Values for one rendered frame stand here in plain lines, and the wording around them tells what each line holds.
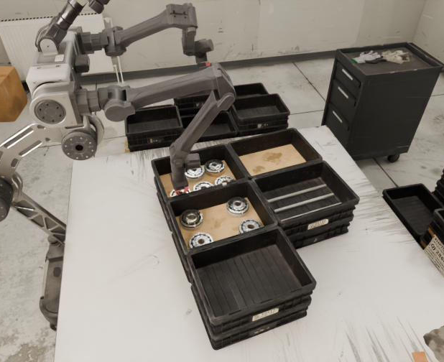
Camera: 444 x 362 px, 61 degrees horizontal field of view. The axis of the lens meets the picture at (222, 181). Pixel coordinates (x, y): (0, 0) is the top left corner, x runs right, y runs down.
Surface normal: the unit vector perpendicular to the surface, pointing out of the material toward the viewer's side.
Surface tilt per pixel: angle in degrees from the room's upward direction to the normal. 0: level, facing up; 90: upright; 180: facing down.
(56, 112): 90
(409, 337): 0
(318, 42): 90
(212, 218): 0
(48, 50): 90
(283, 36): 90
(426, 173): 0
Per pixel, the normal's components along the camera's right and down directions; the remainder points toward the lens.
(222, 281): 0.00, -0.74
